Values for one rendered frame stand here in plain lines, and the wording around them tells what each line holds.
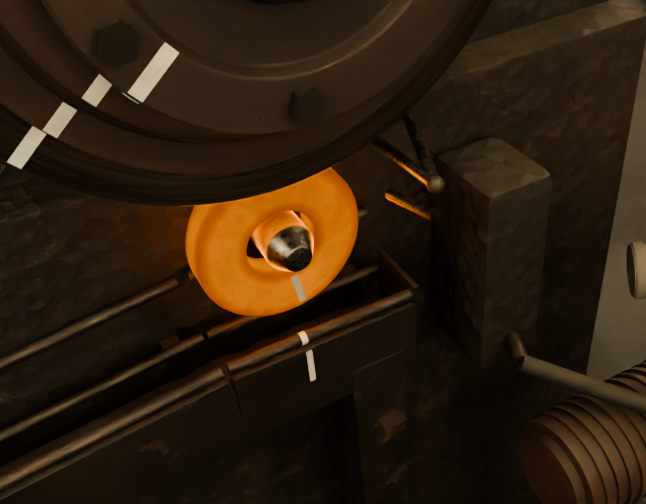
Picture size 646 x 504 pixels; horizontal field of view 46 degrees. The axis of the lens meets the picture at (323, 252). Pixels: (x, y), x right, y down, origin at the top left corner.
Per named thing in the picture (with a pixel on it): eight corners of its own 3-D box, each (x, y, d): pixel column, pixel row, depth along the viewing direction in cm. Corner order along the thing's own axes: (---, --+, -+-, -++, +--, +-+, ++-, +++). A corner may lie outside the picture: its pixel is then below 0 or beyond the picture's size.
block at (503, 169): (427, 319, 93) (426, 149, 78) (482, 296, 95) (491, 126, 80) (479, 375, 85) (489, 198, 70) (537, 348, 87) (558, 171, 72)
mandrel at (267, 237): (211, 193, 76) (200, 157, 73) (251, 176, 77) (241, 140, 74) (280, 290, 64) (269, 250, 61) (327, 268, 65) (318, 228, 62)
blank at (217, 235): (156, 200, 62) (169, 220, 59) (319, 116, 65) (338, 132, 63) (219, 324, 72) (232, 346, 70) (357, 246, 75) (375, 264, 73)
